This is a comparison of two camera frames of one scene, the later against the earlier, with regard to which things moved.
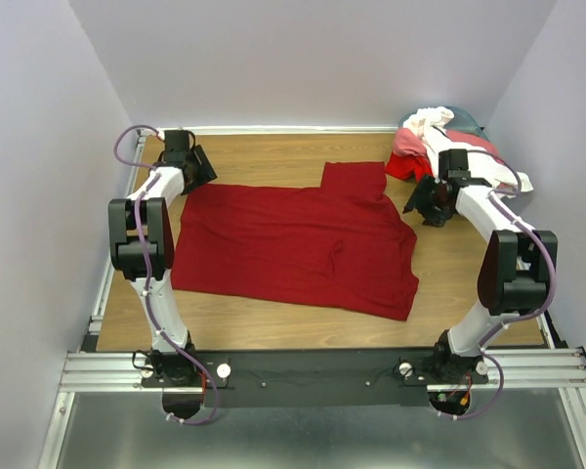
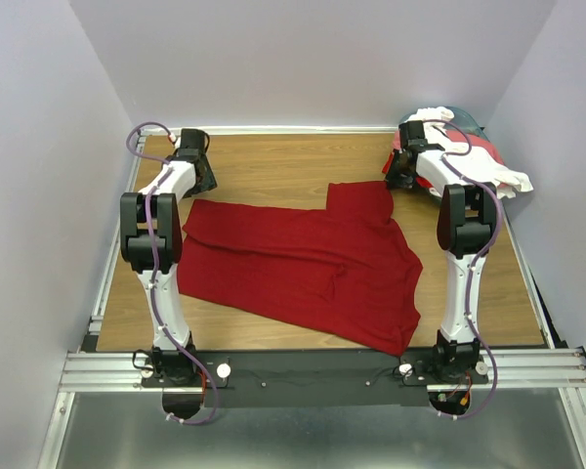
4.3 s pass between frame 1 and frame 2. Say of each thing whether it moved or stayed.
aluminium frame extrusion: stayed
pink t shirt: stayed
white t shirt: stayed
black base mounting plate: stayed
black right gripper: moved
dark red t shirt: moved
